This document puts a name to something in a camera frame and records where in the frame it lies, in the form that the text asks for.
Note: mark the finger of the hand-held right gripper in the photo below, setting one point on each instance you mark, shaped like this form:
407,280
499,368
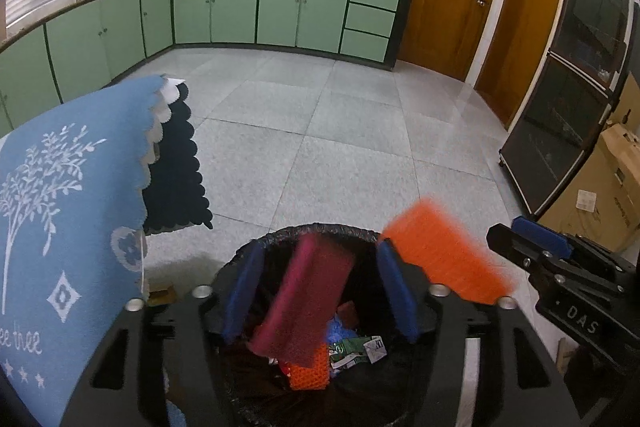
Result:
520,249
542,237

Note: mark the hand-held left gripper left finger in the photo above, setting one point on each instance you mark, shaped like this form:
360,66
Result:
245,292

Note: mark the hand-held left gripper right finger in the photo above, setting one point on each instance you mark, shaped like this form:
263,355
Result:
397,292

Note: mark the black trash bin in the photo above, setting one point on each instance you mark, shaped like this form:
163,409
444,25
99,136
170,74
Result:
362,267

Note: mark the red rectangular sponge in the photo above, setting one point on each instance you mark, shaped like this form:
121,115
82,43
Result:
305,297

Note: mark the carton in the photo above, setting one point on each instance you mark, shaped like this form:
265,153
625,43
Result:
357,347

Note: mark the blue plastic bag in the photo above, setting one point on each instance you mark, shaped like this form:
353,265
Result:
340,329

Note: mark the cardboard box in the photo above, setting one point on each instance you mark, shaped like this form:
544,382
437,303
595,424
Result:
615,187

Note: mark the black glass cabinet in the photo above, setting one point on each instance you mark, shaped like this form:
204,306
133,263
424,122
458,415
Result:
565,107

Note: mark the navy scalloped cloth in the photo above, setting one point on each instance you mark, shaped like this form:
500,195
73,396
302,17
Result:
177,177

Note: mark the white scalloped cloth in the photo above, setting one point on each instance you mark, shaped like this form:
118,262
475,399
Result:
165,107

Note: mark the blue tree print tablecloth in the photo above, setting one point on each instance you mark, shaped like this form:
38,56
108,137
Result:
60,207

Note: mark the green base cabinets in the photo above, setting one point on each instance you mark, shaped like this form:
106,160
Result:
280,12

